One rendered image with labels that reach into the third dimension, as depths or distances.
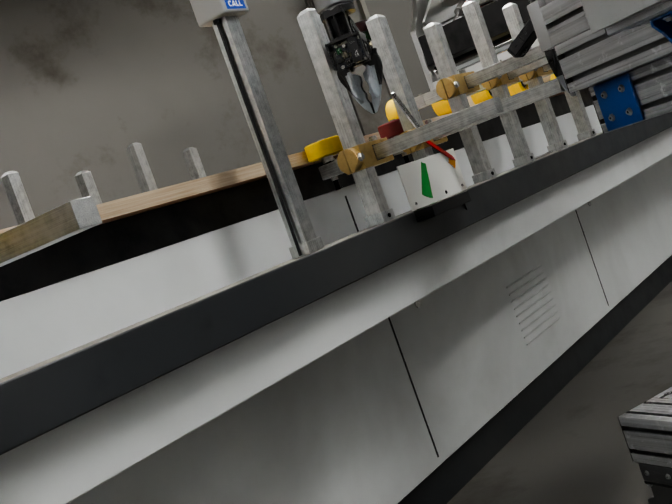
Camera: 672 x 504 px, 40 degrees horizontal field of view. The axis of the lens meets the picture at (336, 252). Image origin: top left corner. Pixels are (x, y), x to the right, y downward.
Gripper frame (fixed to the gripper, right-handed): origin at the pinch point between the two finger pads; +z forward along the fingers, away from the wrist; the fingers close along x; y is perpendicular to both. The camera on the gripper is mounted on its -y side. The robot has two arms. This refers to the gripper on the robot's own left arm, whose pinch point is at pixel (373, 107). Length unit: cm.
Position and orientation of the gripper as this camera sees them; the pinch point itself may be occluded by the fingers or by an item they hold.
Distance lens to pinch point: 184.3
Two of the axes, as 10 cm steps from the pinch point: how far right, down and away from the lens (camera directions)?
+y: -2.5, 1.3, -9.6
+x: 9.1, -3.1, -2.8
